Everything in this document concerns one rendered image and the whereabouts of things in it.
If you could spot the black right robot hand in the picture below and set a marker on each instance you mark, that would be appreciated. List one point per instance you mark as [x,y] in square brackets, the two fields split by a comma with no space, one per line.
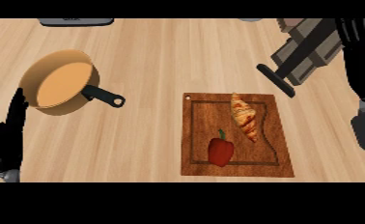
[356,57]

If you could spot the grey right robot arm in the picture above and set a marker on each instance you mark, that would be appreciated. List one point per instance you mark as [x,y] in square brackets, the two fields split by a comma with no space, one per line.
[360,128]

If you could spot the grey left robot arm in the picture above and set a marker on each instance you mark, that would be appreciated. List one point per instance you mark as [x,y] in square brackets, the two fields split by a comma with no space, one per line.
[11,176]

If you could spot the golden croissant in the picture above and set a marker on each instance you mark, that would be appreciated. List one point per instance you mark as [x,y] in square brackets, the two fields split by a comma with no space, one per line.
[245,117]

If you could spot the brown wooden cutting board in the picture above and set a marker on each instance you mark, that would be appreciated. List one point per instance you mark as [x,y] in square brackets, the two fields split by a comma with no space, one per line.
[237,157]

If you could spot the small grey object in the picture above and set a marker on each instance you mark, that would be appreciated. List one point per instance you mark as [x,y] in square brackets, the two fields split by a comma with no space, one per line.
[251,19]

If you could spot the red bell pepper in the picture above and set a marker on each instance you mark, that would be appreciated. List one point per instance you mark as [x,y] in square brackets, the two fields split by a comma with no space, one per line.
[221,150]

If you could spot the dark grey flat appliance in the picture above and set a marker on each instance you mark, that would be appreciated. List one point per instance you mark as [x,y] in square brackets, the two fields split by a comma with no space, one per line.
[76,21]

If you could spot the grey tiered basket black frame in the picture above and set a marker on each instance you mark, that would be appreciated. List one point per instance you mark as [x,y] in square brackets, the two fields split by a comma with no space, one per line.
[304,54]

